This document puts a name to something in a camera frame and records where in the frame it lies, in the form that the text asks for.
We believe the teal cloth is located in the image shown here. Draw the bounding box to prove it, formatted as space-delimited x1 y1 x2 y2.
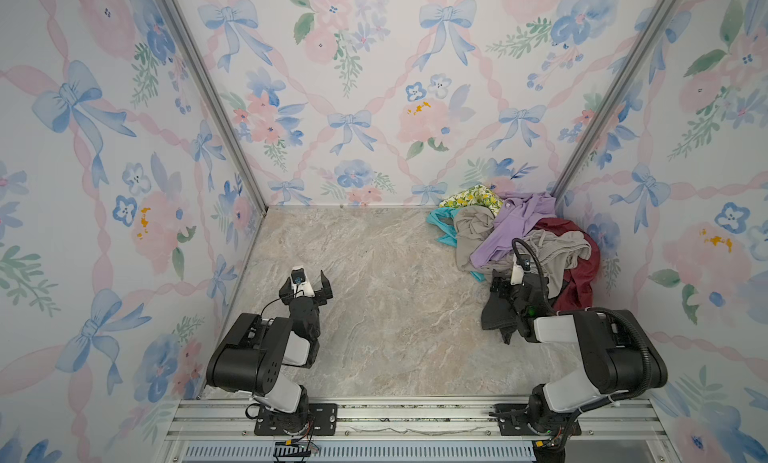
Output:
426 205 494 282

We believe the dark grey cloth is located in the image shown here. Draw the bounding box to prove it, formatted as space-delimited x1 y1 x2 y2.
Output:
480 279 517 345

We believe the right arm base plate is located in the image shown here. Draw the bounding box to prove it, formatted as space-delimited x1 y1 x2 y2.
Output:
489 403 568 438

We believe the yellow floral cloth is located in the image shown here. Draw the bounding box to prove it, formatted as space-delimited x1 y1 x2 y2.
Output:
439 184 503 216

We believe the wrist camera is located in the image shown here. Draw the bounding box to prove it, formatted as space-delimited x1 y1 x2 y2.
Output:
510 254 531 286
290 267 315 298

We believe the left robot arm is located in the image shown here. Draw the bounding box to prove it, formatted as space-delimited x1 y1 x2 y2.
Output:
206 267 333 434

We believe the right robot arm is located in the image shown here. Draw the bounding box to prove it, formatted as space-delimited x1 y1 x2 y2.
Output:
481 272 668 448

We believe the corner aluminium post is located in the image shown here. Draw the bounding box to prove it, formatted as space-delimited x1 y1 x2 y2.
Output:
156 0 268 217
552 0 680 204

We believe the beige grey cloth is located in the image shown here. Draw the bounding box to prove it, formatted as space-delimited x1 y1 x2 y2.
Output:
477 228 591 300

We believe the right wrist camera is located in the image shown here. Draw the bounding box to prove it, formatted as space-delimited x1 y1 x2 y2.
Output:
510 254 531 286

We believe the left corner aluminium post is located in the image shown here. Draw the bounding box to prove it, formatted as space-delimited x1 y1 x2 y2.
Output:
156 0 268 217

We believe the white ventilation grille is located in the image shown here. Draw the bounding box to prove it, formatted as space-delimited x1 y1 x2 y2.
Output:
176 440 536 462

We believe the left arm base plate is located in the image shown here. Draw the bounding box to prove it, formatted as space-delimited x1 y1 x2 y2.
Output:
246 403 339 437

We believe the lilac cloth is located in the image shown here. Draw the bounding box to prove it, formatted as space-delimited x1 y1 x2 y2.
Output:
470 192 556 268

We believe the maroon cloth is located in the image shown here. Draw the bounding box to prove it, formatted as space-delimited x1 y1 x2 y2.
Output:
534 217 601 311

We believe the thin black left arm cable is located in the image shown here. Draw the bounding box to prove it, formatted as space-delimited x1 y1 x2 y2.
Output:
244 294 301 421

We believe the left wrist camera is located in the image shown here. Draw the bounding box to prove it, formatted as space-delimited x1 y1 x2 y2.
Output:
290 267 315 298

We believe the black corrugated cable conduit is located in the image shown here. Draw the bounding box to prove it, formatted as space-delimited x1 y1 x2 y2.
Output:
510 237 655 416

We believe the right corner aluminium post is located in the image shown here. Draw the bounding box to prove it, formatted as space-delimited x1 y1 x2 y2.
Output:
552 0 680 204

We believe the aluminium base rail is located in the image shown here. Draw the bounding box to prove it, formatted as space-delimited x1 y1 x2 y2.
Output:
165 396 667 442

